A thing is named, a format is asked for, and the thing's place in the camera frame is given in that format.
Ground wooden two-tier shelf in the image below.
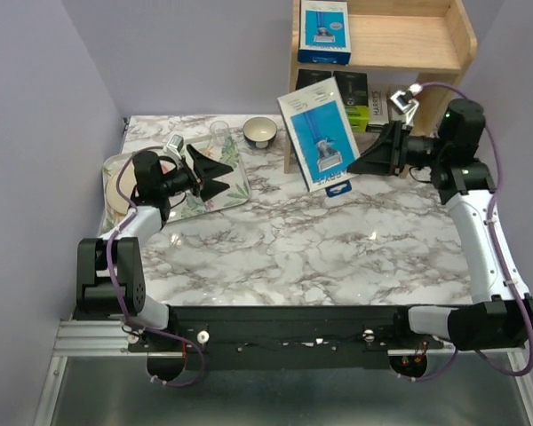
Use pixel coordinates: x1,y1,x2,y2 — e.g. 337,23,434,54
283,0,479,175

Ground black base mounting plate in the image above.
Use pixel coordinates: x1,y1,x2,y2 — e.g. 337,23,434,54
125,306,442,383

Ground clear plastic cup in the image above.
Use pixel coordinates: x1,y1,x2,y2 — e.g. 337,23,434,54
210,120,230,146

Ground pink and cream plate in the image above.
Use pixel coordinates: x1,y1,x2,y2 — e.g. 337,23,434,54
105,160,170,214

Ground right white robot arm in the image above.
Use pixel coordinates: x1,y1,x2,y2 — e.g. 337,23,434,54
347,99,533,351

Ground white Harry's box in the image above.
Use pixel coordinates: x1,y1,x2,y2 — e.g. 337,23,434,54
366,83,389,133
387,85,412,130

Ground dark ceramic bowl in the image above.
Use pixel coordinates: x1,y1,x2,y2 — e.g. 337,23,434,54
243,116,277,149

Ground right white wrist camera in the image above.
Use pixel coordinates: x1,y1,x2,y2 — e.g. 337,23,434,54
396,83,424,127

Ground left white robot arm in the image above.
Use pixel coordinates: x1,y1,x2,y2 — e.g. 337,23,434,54
76,146,233,351

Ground aluminium rail frame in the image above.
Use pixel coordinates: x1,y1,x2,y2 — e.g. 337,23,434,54
35,321,533,425

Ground black green Gillette box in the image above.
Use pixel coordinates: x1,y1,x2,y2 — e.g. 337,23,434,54
295,68,332,91
333,71,370,132

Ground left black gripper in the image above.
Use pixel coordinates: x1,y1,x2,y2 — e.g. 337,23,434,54
158,144,233,201

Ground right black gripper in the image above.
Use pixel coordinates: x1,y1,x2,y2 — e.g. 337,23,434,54
345,121,448,177

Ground blue razor package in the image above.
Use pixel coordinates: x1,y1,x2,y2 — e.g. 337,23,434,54
277,77,360,198
297,1,352,66

